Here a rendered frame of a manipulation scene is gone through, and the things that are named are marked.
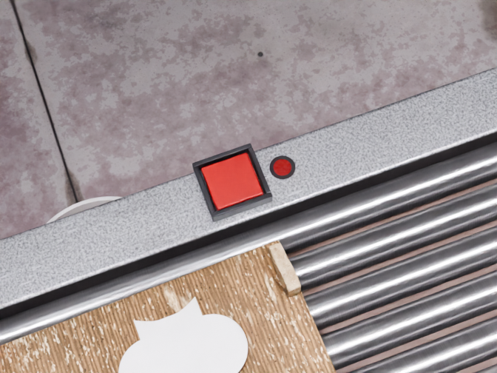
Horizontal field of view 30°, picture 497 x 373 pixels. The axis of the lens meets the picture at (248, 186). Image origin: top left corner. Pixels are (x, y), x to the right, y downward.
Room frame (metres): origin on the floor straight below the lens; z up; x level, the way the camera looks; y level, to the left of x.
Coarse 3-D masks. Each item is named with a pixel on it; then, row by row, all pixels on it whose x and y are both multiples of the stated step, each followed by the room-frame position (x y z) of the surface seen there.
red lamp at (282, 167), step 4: (280, 160) 0.49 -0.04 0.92; (284, 160) 0.49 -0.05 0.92; (276, 164) 0.48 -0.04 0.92; (280, 164) 0.48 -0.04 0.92; (284, 164) 0.48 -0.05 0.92; (288, 164) 0.48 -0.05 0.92; (276, 168) 0.48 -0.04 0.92; (280, 168) 0.48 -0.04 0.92; (284, 168) 0.48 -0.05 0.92; (288, 168) 0.48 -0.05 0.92; (276, 172) 0.47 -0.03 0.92; (280, 172) 0.47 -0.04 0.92; (284, 172) 0.47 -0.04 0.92; (288, 172) 0.47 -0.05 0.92
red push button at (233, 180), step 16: (224, 160) 0.49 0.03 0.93; (240, 160) 0.49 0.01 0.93; (208, 176) 0.47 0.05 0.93; (224, 176) 0.47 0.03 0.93; (240, 176) 0.47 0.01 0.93; (256, 176) 0.46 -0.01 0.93; (224, 192) 0.45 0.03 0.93; (240, 192) 0.44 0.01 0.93; (256, 192) 0.44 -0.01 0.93; (224, 208) 0.43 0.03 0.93
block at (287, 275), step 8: (272, 248) 0.36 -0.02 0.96; (280, 248) 0.36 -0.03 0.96; (272, 256) 0.35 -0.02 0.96; (280, 256) 0.35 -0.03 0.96; (280, 264) 0.34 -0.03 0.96; (288, 264) 0.34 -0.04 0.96; (280, 272) 0.33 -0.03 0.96; (288, 272) 0.33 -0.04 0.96; (280, 280) 0.33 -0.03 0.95; (288, 280) 0.32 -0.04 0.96; (296, 280) 0.32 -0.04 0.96; (288, 288) 0.31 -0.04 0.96; (296, 288) 0.31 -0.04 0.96; (288, 296) 0.31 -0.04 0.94
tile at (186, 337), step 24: (192, 312) 0.30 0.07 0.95; (144, 336) 0.27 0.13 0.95; (168, 336) 0.27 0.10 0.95; (192, 336) 0.27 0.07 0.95; (216, 336) 0.27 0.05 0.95; (240, 336) 0.26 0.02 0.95; (144, 360) 0.25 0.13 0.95; (168, 360) 0.24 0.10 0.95; (192, 360) 0.24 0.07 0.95; (216, 360) 0.24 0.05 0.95; (240, 360) 0.24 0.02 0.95
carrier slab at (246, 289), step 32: (256, 256) 0.36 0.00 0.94; (160, 288) 0.33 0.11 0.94; (192, 288) 0.33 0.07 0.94; (224, 288) 0.32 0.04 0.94; (256, 288) 0.32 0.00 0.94; (96, 320) 0.30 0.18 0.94; (128, 320) 0.30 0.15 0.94; (256, 320) 0.28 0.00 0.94; (288, 320) 0.28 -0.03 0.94; (0, 352) 0.27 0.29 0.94; (32, 352) 0.27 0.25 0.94; (64, 352) 0.26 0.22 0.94; (96, 352) 0.26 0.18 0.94; (256, 352) 0.25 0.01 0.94; (288, 352) 0.25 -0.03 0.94; (320, 352) 0.24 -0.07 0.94
